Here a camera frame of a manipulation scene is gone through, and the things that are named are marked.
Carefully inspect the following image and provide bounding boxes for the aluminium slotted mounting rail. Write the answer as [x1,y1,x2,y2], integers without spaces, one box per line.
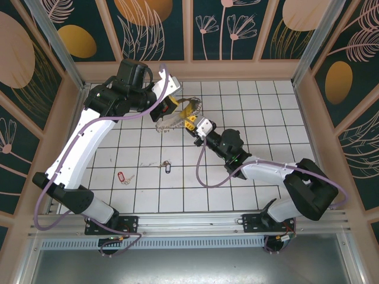
[28,209,353,239]

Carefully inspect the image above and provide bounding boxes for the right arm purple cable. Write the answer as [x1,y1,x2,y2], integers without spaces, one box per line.
[196,137,349,254]

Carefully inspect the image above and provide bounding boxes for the keys with red tag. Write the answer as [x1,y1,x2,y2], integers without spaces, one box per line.
[117,170,136,186]

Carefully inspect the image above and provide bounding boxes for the grey slotted cable duct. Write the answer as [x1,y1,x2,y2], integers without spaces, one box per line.
[39,235,267,250]

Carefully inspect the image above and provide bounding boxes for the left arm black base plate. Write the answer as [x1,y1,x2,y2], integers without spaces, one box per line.
[85,215,140,236]

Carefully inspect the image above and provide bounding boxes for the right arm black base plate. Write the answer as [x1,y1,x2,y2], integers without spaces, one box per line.
[242,213,297,234]

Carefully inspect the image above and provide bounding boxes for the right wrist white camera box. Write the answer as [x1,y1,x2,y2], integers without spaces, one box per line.
[195,116,216,139]

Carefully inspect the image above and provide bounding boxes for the right aluminium frame post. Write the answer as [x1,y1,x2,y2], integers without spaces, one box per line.
[289,0,356,89]

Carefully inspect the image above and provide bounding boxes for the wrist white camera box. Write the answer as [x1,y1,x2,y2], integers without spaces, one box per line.
[152,69,184,105]
[195,116,216,139]

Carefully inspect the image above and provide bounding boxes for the aluminium frame post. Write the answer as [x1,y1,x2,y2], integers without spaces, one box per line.
[289,0,356,89]
[23,0,91,91]

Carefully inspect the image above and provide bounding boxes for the grey metal sheet panel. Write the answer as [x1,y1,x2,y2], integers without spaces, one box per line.
[16,247,370,284]

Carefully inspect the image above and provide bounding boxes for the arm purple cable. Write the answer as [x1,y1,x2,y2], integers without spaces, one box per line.
[196,137,349,254]
[34,63,172,258]

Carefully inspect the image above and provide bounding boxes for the left aluminium frame post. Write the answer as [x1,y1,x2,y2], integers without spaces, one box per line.
[23,0,91,91]

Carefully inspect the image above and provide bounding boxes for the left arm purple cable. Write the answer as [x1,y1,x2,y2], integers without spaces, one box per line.
[34,63,172,258]

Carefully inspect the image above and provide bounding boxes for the metal key plate with rings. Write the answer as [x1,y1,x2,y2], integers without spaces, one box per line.
[155,96,204,135]

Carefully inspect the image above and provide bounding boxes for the key with blue tag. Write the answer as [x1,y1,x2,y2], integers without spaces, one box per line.
[158,160,173,175]

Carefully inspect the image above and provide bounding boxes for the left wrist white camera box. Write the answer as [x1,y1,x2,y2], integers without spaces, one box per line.
[152,69,184,105]

